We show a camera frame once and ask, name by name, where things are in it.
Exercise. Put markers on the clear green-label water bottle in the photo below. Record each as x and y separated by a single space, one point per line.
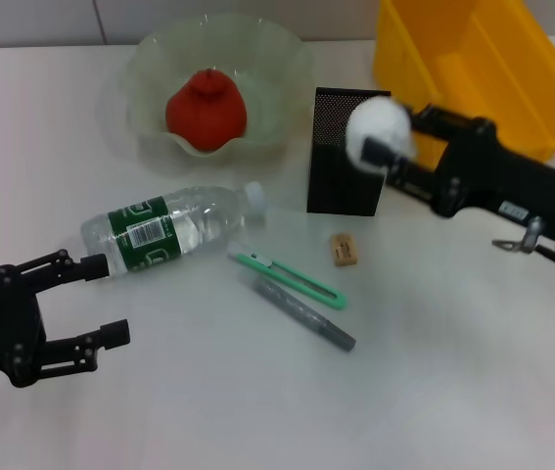
194 215

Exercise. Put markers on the black mesh pen holder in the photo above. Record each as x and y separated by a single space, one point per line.
336 181

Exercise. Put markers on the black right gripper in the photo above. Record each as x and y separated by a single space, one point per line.
512 181

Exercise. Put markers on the small wooden block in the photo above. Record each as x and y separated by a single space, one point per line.
344 250

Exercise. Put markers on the green utility knife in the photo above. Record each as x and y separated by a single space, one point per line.
296 281

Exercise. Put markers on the grey marker pen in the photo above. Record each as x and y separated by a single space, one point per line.
301 313

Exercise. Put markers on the pale green glass fruit bowl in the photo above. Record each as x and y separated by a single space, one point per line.
267 98

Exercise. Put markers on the red-orange toy orange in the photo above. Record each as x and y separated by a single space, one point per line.
208 112

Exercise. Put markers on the yellow plastic storage bin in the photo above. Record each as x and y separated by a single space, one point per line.
502 63

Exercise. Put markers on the white paper ball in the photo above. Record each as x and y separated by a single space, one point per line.
380 117

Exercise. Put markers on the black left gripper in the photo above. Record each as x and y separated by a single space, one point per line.
3 328

